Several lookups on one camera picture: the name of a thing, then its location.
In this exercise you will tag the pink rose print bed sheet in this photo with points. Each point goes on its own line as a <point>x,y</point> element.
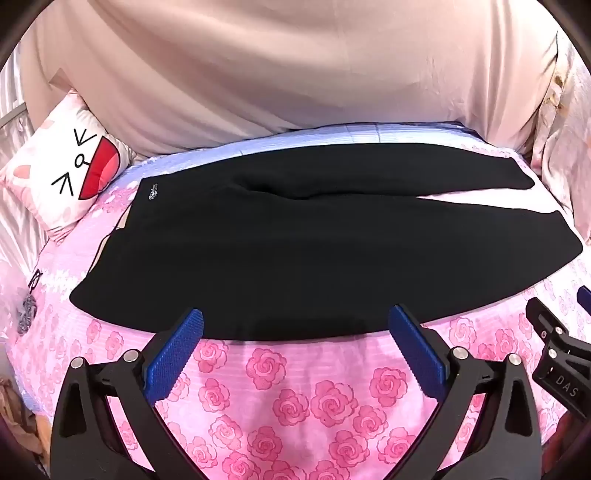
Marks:
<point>295,415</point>

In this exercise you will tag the brown crumpled cloth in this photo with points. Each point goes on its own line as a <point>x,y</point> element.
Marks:
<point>14,406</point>

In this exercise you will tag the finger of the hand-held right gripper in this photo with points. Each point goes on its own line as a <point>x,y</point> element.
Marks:
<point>585,297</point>
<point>549,325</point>

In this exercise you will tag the cat face pillow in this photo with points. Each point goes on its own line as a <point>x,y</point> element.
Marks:
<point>69,175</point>

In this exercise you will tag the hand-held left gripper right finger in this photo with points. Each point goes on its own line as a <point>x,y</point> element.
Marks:
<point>418,344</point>

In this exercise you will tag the floral satin quilt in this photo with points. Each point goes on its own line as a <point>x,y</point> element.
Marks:
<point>565,138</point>

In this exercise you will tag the white lace curtain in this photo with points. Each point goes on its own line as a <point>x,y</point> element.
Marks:
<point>14,115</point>

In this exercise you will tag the black pants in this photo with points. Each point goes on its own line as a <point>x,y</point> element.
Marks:
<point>300,258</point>

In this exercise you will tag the beige hanging cloth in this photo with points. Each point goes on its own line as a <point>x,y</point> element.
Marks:
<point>286,74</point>

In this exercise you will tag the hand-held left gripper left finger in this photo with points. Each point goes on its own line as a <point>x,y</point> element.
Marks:
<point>178,344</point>

